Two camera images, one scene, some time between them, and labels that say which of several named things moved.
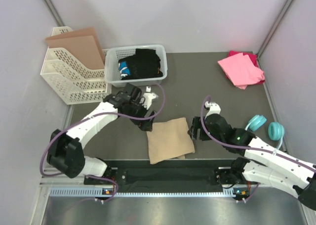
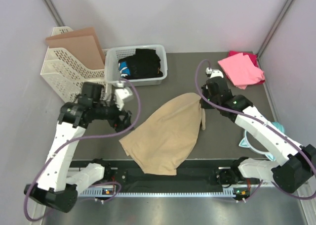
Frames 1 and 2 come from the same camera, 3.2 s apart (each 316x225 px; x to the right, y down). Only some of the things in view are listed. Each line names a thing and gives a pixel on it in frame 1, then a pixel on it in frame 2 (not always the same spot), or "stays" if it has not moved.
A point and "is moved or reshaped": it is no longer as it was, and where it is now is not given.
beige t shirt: x=170 y=139 is moved or reshaped
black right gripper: x=196 y=124 → x=205 y=90
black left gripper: x=144 y=124 → x=118 y=125
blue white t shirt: x=124 y=71 stays
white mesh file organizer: x=73 y=80 stays
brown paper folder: x=83 y=46 stays
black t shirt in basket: x=145 y=64 stays
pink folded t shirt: x=242 y=70 stays
